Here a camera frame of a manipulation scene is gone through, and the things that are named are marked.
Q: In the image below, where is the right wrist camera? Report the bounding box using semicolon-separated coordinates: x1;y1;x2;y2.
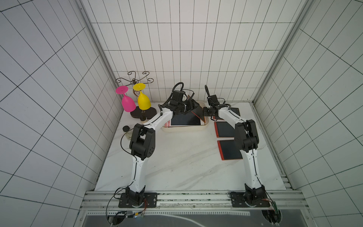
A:
205;85;220;107

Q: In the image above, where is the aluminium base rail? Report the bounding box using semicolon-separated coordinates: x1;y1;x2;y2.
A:
81;190;309;211

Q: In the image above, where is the pink plastic goblet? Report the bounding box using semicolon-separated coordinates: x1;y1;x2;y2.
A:
115;86;136;113

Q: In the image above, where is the glass jar with beige contents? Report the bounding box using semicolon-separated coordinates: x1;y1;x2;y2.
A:
140;116;148;124

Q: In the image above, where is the metal cup holder stand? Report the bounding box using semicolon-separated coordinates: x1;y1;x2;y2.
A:
115;71;157;119

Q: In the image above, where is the yellow plastic goblet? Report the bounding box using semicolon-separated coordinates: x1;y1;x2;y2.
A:
133;83;151;111

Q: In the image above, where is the white pink writing tablet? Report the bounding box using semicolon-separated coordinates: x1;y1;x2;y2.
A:
164;112;205;128

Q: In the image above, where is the cream plastic storage box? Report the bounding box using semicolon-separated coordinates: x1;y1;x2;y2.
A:
161;118;209;132

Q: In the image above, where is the glass jar with grey contents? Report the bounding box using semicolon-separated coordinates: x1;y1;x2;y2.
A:
123;125;133;141

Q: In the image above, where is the red writing tablet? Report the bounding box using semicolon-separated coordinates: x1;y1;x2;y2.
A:
212;107;240;121
187;99;206;123
214;121;235;138
217;140;243;160

